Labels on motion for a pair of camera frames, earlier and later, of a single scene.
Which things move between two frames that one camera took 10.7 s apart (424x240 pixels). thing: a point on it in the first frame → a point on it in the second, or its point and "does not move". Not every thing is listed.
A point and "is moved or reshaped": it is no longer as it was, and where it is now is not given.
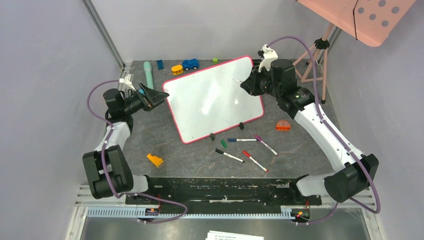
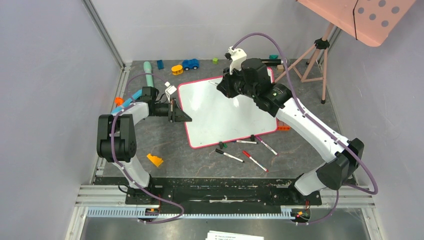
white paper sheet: x=221 y=235 does not move
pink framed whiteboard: x=207 y=101 is moved or reshaped
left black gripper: x=155 y=97 → x=175 y=114
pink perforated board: x=373 y=22 does not move
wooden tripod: x=322 y=43 does not move
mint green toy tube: x=148 y=69 does not move
